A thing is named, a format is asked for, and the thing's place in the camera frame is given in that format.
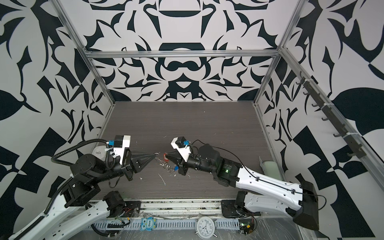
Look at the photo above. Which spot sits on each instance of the white alarm clock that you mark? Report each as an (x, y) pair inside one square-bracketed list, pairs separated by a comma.
[(205, 228)]

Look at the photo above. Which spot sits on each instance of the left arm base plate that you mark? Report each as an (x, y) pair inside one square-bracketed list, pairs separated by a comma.
[(132, 209)]

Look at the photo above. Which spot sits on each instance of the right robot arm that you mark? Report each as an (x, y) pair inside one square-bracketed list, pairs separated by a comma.
[(300, 201)]

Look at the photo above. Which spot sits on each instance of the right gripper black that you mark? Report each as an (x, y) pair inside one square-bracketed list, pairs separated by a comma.
[(184, 165)]

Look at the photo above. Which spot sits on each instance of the black wall hook rail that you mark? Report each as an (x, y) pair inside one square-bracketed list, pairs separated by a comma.
[(333, 115)]

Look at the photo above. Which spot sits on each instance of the white slotted cable duct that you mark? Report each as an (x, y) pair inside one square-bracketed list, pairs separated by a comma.
[(187, 224)]

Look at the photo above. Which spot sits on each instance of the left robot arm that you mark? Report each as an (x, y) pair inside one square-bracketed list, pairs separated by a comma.
[(87, 172)]

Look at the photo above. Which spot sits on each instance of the small circuit board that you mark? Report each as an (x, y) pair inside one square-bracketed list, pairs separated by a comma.
[(247, 226)]

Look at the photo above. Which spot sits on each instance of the keyring with chain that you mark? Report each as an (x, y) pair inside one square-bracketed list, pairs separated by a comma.
[(165, 165)]

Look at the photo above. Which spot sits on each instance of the white round wall device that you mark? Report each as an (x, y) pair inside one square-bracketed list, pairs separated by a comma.
[(99, 152)]

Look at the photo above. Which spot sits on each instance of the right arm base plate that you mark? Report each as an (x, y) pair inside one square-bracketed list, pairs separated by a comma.
[(229, 210)]

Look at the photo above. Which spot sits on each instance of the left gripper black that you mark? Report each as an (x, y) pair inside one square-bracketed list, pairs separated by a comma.
[(130, 162)]

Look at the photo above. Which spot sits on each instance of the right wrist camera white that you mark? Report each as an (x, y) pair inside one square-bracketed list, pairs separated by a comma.
[(181, 147)]

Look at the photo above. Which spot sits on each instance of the pale green case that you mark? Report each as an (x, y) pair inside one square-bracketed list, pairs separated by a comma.
[(271, 169)]

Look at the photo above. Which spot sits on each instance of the blue owl figurine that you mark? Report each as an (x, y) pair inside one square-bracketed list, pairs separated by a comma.
[(148, 224)]

